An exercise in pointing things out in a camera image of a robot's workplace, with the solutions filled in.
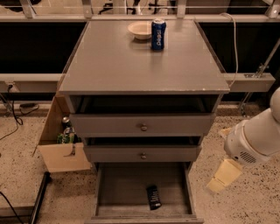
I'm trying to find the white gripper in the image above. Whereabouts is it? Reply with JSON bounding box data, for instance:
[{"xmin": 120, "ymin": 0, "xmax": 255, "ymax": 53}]
[{"xmin": 206, "ymin": 121, "xmax": 270, "ymax": 193}]

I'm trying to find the grey bottom drawer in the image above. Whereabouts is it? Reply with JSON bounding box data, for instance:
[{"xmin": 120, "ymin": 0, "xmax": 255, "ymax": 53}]
[{"xmin": 85, "ymin": 162, "xmax": 204, "ymax": 224}]

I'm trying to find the grey drawer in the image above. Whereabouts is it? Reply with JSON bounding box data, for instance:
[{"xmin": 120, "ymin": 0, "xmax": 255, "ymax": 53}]
[
  {"xmin": 84, "ymin": 136, "xmax": 201, "ymax": 163},
  {"xmin": 85, "ymin": 162, "xmax": 204, "ymax": 224},
  {"xmin": 70, "ymin": 114, "xmax": 215, "ymax": 137}
]

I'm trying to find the grey drawer cabinet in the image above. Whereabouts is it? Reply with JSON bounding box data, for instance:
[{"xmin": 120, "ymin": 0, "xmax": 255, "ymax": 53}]
[{"xmin": 58, "ymin": 18, "xmax": 231, "ymax": 173}]

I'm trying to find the grey middle drawer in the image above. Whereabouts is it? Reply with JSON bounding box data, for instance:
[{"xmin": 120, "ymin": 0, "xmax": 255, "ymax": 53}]
[{"xmin": 84, "ymin": 136, "xmax": 201, "ymax": 163}]

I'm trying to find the grey top drawer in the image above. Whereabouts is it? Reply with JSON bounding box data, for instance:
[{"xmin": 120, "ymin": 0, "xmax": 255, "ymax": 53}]
[{"xmin": 70, "ymin": 114, "xmax": 215, "ymax": 137}]

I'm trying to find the black snack packet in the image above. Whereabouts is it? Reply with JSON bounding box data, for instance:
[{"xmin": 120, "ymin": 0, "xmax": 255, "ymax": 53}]
[{"xmin": 146, "ymin": 185, "xmax": 162, "ymax": 210}]

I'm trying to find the blue Pepsi can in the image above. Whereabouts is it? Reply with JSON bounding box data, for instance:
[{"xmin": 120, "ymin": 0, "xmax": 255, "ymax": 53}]
[{"xmin": 151, "ymin": 18, "xmax": 166, "ymax": 51}]

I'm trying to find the white bowl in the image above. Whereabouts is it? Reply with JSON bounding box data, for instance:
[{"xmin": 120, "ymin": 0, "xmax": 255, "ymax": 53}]
[{"xmin": 128, "ymin": 21, "xmax": 151, "ymax": 40}]

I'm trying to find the can in box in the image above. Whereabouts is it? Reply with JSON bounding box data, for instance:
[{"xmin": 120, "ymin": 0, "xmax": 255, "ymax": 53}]
[{"xmin": 61, "ymin": 116, "xmax": 72, "ymax": 129}]

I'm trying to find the green packet in box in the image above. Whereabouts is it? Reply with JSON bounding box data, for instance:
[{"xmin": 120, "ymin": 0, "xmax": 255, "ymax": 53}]
[{"xmin": 57, "ymin": 133, "xmax": 74, "ymax": 144}]

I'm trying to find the cardboard box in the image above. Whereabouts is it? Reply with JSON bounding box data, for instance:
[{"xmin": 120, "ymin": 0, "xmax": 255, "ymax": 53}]
[{"xmin": 38, "ymin": 95, "xmax": 91, "ymax": 172}]

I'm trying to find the white cable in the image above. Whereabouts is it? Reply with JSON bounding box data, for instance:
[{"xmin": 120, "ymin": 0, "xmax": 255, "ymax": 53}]
[{"xmin": 219, "ymin": 12, "xmax": 240, "ymax": 88}]

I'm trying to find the black floor rail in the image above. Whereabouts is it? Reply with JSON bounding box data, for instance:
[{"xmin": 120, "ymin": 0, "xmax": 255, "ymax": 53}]
[{"xmin": 29, "ymin": 171, "xmax": 51, "ymax": 224}]

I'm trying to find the black floor cable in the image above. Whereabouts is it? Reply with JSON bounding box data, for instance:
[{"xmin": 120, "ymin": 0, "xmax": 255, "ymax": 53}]
[{"xmin": 0, "ymin": 83, "xmax": 40, "ymax": 142}]

